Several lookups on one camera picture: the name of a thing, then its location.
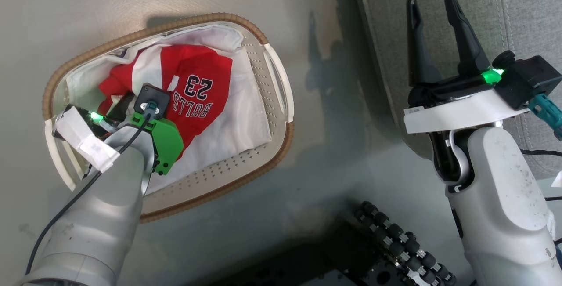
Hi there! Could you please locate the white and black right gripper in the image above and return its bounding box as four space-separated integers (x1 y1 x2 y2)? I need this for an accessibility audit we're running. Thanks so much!
403 0 530 135

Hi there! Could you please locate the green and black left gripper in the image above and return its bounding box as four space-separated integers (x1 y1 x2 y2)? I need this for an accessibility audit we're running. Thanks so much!
52 93 184 176

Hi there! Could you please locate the red Bulls 23 jersey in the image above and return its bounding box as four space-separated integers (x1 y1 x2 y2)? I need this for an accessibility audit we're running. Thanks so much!
97 44 234 160

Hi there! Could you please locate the grey fabric sofa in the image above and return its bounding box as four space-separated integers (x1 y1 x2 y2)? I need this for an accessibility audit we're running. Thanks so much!
350 0 562 180

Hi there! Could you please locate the white cloth garment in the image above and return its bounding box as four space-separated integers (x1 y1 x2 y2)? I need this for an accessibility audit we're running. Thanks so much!
66 24 273 195

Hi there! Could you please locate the white laundry basket brown rim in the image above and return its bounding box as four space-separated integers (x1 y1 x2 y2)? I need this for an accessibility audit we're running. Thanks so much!
42 12 295 224

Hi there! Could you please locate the black omni wheel with rollers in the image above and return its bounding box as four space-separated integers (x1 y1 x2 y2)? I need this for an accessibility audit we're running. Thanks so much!
353 200 458 286

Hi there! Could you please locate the teal-plug right camera cable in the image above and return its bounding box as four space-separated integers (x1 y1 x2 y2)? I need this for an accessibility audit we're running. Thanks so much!
529 93 562 141

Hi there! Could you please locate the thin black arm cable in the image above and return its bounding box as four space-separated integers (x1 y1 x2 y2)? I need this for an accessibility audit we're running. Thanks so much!
520 148 562 158

